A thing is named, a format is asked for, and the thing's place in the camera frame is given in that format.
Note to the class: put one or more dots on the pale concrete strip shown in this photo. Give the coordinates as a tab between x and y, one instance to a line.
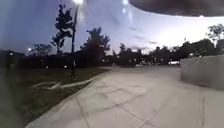
76	83

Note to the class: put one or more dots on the dark disc-shaped canopy building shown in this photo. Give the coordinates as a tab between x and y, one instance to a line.
180	6

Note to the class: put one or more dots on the tall thin tree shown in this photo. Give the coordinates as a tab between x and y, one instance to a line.
63	26

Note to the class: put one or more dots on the tall lamp pole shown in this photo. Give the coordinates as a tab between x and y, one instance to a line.
73	50

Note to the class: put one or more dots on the round dark tree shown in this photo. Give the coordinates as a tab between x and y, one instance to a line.
95	43

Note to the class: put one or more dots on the sparse tree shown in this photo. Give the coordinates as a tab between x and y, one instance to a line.
216	31

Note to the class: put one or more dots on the row of trees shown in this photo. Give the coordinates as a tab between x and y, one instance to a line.
150	56

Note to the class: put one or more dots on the grey stone paving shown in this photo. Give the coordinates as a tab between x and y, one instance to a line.
133	100

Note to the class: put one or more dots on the dark grass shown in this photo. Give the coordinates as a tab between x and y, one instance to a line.
40	96

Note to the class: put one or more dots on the grey concrete wall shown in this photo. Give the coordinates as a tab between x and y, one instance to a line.
203	70

